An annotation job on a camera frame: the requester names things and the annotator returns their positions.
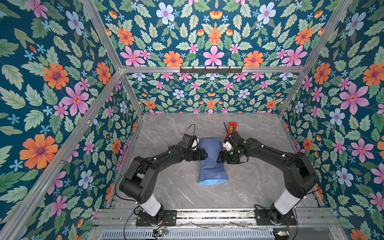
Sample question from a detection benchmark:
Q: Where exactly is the light blue wrapping paper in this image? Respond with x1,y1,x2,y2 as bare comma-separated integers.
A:
199,138,228,186

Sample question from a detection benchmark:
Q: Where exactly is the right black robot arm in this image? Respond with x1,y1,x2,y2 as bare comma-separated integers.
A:
217,132,319,221

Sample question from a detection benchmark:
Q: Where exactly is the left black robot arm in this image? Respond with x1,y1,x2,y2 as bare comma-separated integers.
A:
119,134,208,217

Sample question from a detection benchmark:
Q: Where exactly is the red tape dispenser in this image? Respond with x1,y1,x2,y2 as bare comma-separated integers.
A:
227,122,238,136

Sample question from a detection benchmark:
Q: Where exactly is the white ventilation grille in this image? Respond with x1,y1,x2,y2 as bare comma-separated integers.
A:
101,229,275,240

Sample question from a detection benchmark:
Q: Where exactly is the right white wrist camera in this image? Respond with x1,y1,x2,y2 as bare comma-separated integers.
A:
223,141,233,152

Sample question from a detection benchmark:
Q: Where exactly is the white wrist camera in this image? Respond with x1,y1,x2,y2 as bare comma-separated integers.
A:
190,137,199,151
223,141,233,152

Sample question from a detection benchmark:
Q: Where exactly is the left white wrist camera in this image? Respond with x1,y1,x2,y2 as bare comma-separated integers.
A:
190,137,199,151

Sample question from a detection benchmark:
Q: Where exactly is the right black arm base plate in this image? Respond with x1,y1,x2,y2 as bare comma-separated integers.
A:
254,209,297,226

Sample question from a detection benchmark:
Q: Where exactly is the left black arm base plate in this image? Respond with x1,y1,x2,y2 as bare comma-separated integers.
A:
136,210,178,227

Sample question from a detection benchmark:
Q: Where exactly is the black hook rail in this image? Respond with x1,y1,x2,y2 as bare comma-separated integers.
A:
179,66,243,75

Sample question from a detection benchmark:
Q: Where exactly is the aluminium front mounting rail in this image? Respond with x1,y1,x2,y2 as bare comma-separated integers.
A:
93,207,342,228

